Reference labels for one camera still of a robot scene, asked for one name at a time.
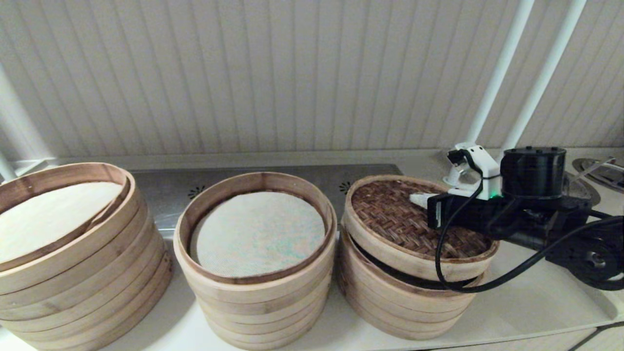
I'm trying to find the woven bamboo steamer lid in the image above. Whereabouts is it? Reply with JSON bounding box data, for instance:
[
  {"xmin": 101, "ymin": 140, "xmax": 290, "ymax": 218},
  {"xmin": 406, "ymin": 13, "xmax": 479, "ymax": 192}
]
[{"xmin": 343, "ymin": 175, "xmax": 501, "ymax": 283}]

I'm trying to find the round steel lid black knob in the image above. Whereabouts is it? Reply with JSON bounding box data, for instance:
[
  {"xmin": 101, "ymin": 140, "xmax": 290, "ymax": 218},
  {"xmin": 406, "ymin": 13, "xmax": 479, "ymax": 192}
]
[{"xmin": 565, "ymin": 166, "xmax": 601, "ymax": 208}]

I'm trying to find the round steel recessed lid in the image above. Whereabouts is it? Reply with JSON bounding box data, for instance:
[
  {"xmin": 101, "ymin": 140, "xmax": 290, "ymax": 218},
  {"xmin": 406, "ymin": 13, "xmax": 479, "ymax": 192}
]
[{"xmin": 571, "ymin": 157, "xmax": 624, "ymax": 195}]

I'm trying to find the bamboo steamer stack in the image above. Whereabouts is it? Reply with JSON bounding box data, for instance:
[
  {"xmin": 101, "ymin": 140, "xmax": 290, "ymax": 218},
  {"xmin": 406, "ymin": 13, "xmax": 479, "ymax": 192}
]
[
  {"xmin": 336, "ymin": 225, "xmax": 488, "ymax": 341},
  {"xmin": 0, "ymin": 162, "xmax": 174, "ymax": 351},
  {"xmin": 173, "ymin": 172, "xmax": 338, "ymax": 351}
]

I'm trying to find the stained white steamer liner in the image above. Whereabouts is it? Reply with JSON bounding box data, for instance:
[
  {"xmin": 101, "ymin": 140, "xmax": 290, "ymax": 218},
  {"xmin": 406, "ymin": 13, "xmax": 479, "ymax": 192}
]
[{"xmin": 190, "ymin": 191, "xmax": 327, "ymax": 278}]

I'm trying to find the white round steamer liner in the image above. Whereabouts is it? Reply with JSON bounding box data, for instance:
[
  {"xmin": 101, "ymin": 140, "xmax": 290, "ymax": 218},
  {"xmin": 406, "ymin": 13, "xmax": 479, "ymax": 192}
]
[{"xmin": 0, "ymin": 182, "xmax": 125, "ymax": 264}]

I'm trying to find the stainless steel drain panel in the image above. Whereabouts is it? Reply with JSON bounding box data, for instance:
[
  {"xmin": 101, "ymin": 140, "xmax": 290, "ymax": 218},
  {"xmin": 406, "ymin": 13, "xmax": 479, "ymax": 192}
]
[{"xmin": 131, "ymin": 164, "xmax": 406, "ymax": 240}]

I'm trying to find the thick white pole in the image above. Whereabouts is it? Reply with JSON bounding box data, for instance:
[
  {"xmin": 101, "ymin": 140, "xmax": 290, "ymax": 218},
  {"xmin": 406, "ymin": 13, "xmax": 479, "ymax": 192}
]
[{"xmin": 0, "ymin": 63, "xmax": 53, "ymax": 161}]

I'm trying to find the short white pole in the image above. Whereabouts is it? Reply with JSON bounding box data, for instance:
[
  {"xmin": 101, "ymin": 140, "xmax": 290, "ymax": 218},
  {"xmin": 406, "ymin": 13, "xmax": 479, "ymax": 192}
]
[{"xmin": 0, "ymin": 151, "xmax": 18, "ymax": 182}]

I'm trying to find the steel utensil handle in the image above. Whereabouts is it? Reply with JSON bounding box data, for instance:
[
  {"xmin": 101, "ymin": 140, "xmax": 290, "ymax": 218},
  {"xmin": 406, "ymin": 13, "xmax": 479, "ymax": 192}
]
[{"xmin": 578, "ymin": 157, "xmax": 616, "ymax": 180}]

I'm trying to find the black camera cable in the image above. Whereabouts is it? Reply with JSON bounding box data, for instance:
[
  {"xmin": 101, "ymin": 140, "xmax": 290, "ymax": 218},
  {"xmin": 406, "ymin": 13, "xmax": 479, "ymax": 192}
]
[{"xmin": 435, "ymin": 150, "xmax": 624, "ymax": 294}]

